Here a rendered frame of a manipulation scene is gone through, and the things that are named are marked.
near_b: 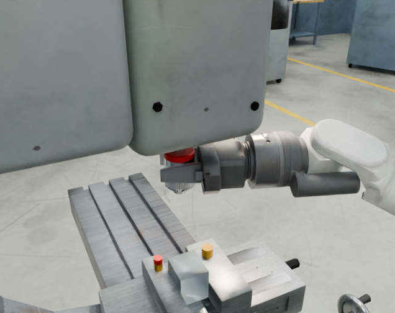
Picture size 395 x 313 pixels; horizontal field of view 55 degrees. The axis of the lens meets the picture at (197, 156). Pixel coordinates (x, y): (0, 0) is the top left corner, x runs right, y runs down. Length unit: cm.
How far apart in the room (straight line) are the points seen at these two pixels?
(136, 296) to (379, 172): 45
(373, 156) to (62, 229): 225
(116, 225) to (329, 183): 59
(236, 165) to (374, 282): 185
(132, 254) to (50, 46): 63
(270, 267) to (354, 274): 159
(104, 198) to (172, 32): 77
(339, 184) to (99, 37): 39
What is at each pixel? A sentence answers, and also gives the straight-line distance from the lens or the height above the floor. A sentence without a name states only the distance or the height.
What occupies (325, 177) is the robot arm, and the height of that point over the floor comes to 124.
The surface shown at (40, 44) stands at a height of 146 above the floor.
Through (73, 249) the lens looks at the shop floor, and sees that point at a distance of 244.
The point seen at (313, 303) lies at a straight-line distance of 111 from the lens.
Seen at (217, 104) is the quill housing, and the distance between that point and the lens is 46.
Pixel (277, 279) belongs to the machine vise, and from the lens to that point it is 76.
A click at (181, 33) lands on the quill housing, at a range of 41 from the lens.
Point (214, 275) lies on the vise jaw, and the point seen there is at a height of 104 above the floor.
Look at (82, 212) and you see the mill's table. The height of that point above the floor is 93.
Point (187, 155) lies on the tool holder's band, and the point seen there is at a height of 127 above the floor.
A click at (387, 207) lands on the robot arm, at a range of 62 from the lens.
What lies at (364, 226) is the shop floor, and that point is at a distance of 273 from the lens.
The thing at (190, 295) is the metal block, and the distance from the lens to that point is 68.
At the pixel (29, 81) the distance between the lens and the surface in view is 36.
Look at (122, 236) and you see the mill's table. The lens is 96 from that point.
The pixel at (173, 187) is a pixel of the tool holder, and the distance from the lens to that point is 58.
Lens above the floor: 152
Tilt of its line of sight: 27 degrees down
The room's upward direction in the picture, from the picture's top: straight up
